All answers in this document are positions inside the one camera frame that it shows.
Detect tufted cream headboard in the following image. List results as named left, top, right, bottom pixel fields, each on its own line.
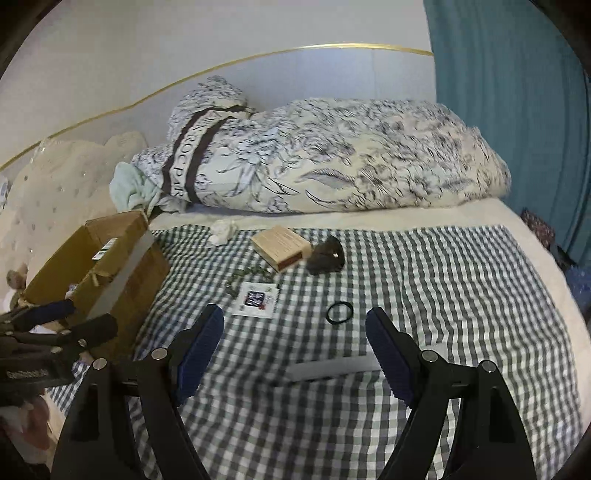
left=1, top=131, right=146, bottom=298

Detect white foam strip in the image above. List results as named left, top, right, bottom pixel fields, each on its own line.
left=283, top=341, right=452, bottom=383

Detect white tissue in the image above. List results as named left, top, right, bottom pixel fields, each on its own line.
left=207, top=220, right=238, bottom=247

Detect black hair tie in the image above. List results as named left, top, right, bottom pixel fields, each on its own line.
left=324, top=301, right=356, bottom=326

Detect green bead bracelet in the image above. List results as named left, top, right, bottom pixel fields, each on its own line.
left=223, top=264, right=276, bottom=298

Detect teal curtain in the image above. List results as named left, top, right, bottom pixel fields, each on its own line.
left=424, top=1, right=590, bottom=265

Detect cardboard box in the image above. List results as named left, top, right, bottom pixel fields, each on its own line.
left=24, top=210, right=169, bottom=360

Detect green white medicine box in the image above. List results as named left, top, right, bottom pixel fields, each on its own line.
left=92, top=238, right=117, bottom=262

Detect mint green towel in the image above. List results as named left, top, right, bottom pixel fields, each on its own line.
left=109, top=162, right=160, bottom=216

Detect small black pouch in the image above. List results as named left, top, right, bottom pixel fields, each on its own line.
left=307, top=235, right=346, bottom=275

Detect brown plush slippers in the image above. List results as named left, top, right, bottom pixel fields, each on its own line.
left=4, top=263, right=28, bottom=311

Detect white sachet dark label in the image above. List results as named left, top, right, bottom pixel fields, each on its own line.
left=230, top=282, right=280, bottom=319

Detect floral duvet roll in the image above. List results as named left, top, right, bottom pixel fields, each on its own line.
left=132, top=77, right=511, bottom=214

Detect brown kraft paper box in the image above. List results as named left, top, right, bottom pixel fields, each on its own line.
left=252, top=226, right=312, bottom=273

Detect checkered bed sheet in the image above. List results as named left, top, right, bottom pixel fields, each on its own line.
left=134, top=225, right=583, bottom=479

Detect person hand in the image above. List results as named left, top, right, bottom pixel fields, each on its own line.
left=1, top=396, right=50, bottom=456

